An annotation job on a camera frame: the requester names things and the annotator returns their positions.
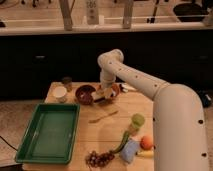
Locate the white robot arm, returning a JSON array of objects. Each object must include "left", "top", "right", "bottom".
[{"left": 98, "top": 49, "right": 210, "bottom": 171}]

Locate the purple bowl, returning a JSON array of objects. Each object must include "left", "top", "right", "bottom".
[{"left": 75, "top": 85, "right": 96, "bottom": 105}]

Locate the dark green glass cup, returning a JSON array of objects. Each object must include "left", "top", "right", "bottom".
[{"left": 62, "top": 77, "right": 72, "bottom": 92}]

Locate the green chili pepper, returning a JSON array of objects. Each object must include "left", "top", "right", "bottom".
[{"left": 111, "top": 131, "right": 130, "bottom": 154}]

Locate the white cup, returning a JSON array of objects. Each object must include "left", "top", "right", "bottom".
[{"left": 53, "top": 86, "right": 67, "bottom": 103}]

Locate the blue sponge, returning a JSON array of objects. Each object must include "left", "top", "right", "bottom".
[{"left": 119, "top": 139, "right": 140, "bottom": 163}]

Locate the orange peach fruit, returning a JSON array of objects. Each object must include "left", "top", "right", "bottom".
[{"left": 140, "top": 135, "right": 153, "bottom": 150}]

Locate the bunch of red grapes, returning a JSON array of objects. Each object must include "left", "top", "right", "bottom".
[{"left": 85, "top": 151, "right": 115, "bottom": 167}]

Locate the green plastic tray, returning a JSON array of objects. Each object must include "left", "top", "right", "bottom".
[{"left": 15, "top": 103, "right": 80, "bottom": 164}]

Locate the yellow banana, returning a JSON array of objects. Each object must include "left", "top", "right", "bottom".
[{"left": 136, "top": 150, "right": 154, "bottom": 158}]

